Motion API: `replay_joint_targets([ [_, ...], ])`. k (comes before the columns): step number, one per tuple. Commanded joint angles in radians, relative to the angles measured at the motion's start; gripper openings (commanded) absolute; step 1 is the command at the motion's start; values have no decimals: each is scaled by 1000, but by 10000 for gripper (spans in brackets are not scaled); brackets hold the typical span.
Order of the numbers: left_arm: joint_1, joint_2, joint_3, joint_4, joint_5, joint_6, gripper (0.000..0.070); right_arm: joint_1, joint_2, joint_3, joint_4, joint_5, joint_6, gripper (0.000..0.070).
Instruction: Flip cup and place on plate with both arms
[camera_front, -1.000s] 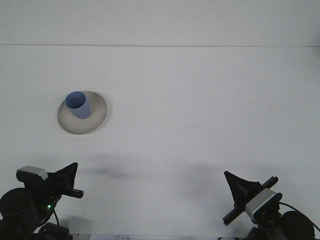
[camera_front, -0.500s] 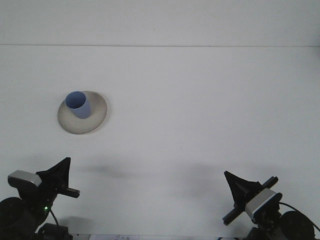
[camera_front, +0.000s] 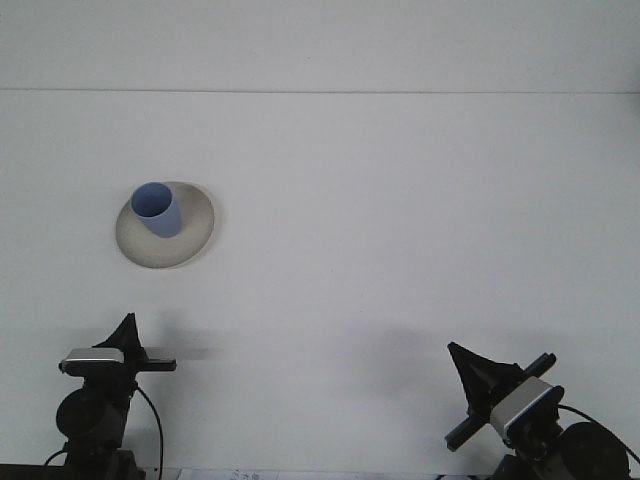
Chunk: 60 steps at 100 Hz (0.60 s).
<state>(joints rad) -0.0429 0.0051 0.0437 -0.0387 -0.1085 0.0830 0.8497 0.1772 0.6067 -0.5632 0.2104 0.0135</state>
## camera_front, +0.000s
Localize pale blue cup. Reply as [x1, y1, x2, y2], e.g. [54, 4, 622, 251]
[129, 182, 182, 240]

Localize pale round plate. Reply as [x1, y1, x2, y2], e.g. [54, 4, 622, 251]
[114, 180, 217, 271]

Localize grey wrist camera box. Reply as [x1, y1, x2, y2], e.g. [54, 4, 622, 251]
[58, 347, 126, 376]
[489, 376, 564, 442]

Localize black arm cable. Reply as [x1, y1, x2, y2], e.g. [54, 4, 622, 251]
[133, 383, 165, 475]
[557, 403, 640, 464]

